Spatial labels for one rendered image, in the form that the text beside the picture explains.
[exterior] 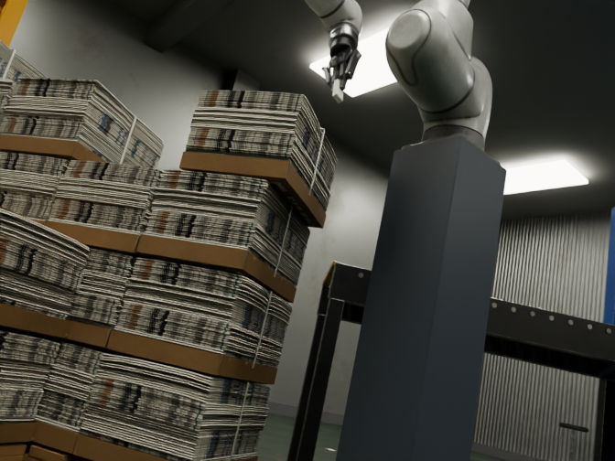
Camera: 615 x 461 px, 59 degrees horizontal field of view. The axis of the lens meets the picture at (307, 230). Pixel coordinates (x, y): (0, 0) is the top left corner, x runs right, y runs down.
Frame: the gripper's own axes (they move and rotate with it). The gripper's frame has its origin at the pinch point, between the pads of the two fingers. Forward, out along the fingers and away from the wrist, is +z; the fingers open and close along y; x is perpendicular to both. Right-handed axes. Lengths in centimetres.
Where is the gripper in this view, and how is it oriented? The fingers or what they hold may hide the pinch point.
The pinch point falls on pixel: (338, 91)
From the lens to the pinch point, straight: 157.0
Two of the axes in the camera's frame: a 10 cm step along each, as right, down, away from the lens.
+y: 8.0, -2.9, -5.3
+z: -1.0, 8.0, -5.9
